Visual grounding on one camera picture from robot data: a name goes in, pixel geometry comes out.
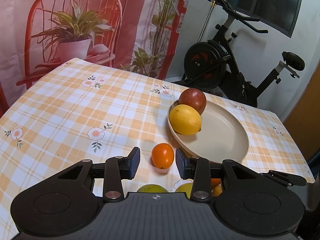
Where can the green jujube with brown blotch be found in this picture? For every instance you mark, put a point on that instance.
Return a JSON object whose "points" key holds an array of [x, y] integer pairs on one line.
{"points": [[151, 188]]}

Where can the black exercise bike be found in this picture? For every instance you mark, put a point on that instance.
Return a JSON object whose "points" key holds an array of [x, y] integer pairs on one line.
{"points": [[207, 62]]}

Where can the dark window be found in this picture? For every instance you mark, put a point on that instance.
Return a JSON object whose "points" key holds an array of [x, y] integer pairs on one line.
{"points": [[275, 2]]}

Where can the yellow checked floral tablecloth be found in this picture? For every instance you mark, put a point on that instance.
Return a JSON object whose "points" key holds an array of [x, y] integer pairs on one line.
{"points": [[75, 105]]}

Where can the yellow lemon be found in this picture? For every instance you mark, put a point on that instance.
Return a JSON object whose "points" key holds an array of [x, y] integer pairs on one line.
{"points": [[185, 120], [183, 187]]}

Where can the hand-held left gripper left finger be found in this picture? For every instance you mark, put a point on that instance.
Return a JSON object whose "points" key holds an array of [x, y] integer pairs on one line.
{"points": [[133, 163]]}

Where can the printed wall backdrop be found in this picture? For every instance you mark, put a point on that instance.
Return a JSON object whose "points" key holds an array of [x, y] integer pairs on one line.
{"points": [[125, 17]]}

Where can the dull red apple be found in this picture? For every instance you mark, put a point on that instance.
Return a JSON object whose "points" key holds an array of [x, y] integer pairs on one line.
{"points": [[192, 100]]}

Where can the tan longan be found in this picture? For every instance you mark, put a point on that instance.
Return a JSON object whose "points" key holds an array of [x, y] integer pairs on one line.
{"points": [[217, 191]]}

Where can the orange mandarin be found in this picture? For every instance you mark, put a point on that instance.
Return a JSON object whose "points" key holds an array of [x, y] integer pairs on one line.
{"points": [[215, 182], [162, 155]]}

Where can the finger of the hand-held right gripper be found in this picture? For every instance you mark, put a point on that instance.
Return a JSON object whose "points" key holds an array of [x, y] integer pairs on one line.
{"points": [[290, 180]]}

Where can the wooden door panel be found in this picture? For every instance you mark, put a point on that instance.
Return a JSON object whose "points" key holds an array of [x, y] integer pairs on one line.
{"points": [[305, 120]]}

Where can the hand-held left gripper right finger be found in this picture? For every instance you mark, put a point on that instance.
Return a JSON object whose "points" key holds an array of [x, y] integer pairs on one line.
{"points": [[180, 165]]}

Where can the beige round plate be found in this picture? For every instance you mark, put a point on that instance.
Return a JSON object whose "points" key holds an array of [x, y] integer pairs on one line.
{"points": [[220, 130]]}

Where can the thin metal pole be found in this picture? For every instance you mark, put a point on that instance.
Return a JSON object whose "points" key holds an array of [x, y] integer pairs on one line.
{"points": [[207, 20]]}

